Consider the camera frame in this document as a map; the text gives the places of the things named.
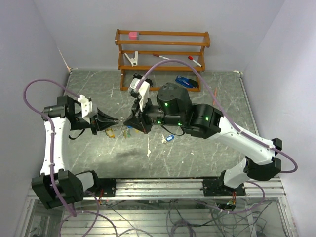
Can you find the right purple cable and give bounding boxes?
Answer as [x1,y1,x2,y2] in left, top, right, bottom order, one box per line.
[138,59,299,215]

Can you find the blue stapler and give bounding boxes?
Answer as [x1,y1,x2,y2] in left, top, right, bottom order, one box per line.
[175,75,199,88]

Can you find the aluminium frame rail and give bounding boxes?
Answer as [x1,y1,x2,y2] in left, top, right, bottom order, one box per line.
[97,178,286,200]

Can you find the pink eraser block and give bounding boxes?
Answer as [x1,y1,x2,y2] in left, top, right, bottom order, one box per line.
[128,31,139,40]

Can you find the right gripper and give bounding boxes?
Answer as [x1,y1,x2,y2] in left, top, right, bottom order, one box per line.
[123,94,185,134]

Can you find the yellow tag key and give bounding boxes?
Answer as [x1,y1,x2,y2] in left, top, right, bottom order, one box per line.
[105,129,115,139]

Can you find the white plastic clamp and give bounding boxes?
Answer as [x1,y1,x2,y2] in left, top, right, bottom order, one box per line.
[124,51,139,67]

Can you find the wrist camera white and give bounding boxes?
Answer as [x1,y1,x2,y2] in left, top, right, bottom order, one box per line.
[128,78,150,112]
[77,95,97,124]

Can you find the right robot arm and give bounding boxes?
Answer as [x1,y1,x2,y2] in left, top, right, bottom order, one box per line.
[123,83,282,196]

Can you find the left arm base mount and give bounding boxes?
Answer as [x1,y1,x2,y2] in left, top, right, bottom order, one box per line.
[94,178,116,197]

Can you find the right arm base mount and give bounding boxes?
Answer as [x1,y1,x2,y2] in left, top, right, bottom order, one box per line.
[200,177,246,197]

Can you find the orange pencil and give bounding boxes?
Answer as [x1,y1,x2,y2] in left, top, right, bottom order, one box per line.
[213,87,218,105]

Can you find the wooden three-tier rack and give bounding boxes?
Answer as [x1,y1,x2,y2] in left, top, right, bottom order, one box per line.
[115,29,211,92]

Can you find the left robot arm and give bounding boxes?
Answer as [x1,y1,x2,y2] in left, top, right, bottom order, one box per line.
[31,96,119,209]

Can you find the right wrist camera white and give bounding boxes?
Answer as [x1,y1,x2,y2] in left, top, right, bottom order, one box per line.
[128,78,150,112]

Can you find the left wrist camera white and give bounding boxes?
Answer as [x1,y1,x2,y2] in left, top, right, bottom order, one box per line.
[77,95,97,124]

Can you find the red-capped white marker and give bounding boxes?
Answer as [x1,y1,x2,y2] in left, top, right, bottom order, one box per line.
[188,56,202,67]

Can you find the red-capped marker pen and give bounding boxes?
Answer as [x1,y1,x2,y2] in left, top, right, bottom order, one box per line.
[153,54,170,60]

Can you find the metal disc keyring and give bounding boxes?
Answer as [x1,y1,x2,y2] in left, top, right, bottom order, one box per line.
[108,120,140,139]

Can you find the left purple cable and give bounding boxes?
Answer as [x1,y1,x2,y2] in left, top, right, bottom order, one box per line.
[23,79,99,237]

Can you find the black stapler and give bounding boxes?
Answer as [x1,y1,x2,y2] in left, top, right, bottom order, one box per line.
[133,73,153,87]

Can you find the purple cable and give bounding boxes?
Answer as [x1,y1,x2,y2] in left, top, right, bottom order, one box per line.
[23,79,99,237]
[138,59,299,215]

